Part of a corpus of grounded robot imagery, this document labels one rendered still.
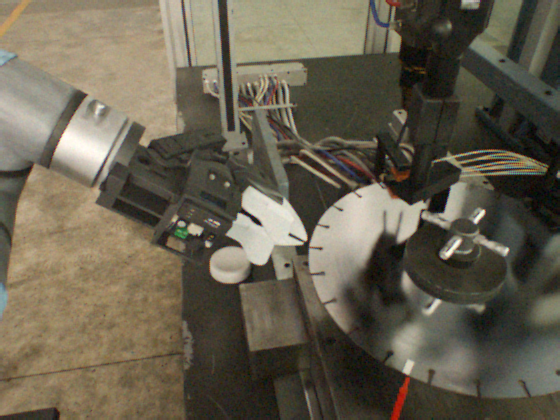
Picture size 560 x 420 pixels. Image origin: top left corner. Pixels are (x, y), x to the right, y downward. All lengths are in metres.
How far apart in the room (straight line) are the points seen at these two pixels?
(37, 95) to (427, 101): 0.35
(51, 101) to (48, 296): 1.55
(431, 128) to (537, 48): 0.70
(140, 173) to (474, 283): 0.36
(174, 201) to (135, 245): 1.60
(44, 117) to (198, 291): 0.45
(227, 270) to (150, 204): 0.38
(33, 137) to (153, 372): 1.26
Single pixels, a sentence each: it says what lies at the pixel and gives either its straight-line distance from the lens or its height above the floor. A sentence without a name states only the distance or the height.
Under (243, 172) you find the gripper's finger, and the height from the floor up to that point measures 1.08.
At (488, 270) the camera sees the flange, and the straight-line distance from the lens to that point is 0.56.
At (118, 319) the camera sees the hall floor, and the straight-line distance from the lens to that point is 1.77.
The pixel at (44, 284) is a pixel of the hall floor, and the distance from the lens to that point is 1.99.
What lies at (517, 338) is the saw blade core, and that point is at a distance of 0.52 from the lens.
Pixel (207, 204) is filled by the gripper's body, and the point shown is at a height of 1.08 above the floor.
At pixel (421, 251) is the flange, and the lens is 0.56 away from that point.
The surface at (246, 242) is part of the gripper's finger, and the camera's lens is 0.48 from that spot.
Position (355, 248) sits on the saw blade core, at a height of 0.95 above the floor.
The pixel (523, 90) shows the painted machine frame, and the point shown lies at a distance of 0.78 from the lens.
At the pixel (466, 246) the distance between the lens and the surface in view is 0.54.
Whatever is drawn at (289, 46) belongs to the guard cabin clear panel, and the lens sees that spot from 1.65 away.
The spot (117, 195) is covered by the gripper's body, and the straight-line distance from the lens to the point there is 0.42.
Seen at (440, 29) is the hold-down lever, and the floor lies 1.21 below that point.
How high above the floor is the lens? 1.33
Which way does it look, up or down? 39 degrees down
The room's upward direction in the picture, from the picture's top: straight up
